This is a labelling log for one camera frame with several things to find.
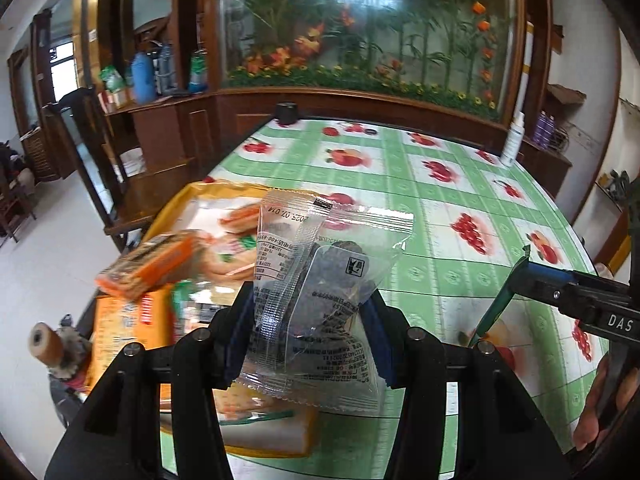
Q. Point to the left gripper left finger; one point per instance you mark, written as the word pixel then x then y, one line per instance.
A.
pixel 231 329

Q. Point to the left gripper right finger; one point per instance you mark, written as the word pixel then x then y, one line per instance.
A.
pixel 396 354

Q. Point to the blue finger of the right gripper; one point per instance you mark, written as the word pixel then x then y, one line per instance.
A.
pixel 550 286

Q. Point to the dark green snack packet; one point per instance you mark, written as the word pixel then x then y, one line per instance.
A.
pixel 495 299

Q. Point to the green long cracker pack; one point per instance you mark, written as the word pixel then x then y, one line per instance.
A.
pixel 195 302

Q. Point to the yellow cheese biscuit pack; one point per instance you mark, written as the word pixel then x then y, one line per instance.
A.
pixel 148 320

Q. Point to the clear packet dark snack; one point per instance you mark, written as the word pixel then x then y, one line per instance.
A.
pixel 318 263

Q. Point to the slim orange cracker pack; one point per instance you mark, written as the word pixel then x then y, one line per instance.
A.
pixel 134 274

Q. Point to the orange cracker pack barcode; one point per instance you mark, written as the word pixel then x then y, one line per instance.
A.
pixel 241 220

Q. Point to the yellow cardboard tray box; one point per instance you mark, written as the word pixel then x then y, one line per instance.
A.
pixel 191 264

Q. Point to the round cracker pack green ends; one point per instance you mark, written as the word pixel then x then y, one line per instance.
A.
pixel 230 258

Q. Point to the green label square cracker pack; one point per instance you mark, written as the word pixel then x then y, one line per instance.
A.
pixel 240 405

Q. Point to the green fruit pattern tablecloth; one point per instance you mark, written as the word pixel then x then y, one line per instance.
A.
pixel 472 216

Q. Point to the white spray bottle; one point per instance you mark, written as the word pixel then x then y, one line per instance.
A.
pixel 514 139

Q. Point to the purple bottles pair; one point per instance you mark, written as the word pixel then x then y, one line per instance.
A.
pixel 544 130

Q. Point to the brown thread spool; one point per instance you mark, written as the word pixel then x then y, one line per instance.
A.
pixel 46 345

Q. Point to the wooden low cabinet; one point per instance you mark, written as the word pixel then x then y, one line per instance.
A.
pixel 172 130

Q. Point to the small black cup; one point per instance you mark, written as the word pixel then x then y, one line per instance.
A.
pixel 286 114

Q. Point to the dark wooden chair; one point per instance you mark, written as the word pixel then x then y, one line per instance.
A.
pixel 136 200

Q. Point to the floral glass partition screen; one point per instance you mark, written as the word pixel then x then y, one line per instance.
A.
pixel 456 54

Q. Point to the blue water jug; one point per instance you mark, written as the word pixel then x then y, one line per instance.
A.
pixel 142 72

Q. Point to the green white bag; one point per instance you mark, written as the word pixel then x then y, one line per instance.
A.
pixel 112 79

